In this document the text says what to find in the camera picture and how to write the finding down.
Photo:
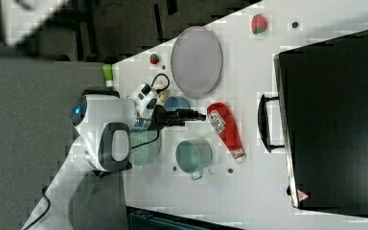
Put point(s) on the green mug with handle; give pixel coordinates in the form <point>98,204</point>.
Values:
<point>193,157</point>

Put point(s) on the green white marker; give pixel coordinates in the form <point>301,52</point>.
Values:
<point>107,74</point>

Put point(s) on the green bowl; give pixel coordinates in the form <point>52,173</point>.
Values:
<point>145,147</point>

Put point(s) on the yellow peeled banana toy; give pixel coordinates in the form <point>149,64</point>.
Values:
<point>165,92</point>

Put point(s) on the red ketchup bottle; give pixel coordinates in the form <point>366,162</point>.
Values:
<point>223,122</point>

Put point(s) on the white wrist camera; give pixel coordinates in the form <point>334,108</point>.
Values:
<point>145,98</point>

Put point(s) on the black toaster oven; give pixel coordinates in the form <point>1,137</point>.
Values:
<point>323,103</point>

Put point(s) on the small red strawberry toy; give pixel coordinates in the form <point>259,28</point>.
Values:
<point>154,59</point>

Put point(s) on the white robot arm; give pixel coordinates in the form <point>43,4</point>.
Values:
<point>104,124</point>

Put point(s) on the large red strawberry toy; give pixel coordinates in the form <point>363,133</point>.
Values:
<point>258,24</point>

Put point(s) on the grey round plate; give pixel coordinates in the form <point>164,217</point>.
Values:
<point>196,62</point>

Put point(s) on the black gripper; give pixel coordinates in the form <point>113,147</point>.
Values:
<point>162,118</point>

